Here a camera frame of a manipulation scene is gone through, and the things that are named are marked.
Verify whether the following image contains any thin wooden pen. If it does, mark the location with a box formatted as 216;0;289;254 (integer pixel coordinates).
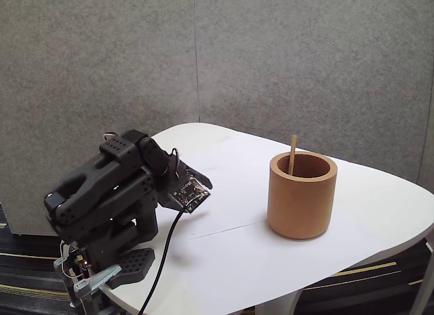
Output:
288;135;298;176

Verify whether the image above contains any brown cylindrical pen holder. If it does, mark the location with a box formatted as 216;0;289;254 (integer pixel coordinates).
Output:
267;151;339;240

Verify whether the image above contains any grey metal table clamp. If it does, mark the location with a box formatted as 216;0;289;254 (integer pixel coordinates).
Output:
53;257;122;310

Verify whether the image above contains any controller board with LEDs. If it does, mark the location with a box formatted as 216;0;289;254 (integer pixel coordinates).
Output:
66;247;93;272

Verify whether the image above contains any white curved table leg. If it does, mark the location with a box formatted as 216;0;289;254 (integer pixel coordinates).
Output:
254;287;303;315

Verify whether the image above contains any white straight table leg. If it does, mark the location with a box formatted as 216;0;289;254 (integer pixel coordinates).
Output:
411;226;434;315

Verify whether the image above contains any bare camera circuit board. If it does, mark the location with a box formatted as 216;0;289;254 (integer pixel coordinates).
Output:
168;175;212;215

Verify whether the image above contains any black camera cable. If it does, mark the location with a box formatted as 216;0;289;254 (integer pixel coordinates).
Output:
137;208;186;315

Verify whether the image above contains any thin white wire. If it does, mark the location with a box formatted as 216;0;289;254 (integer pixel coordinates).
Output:
58;239;85;280

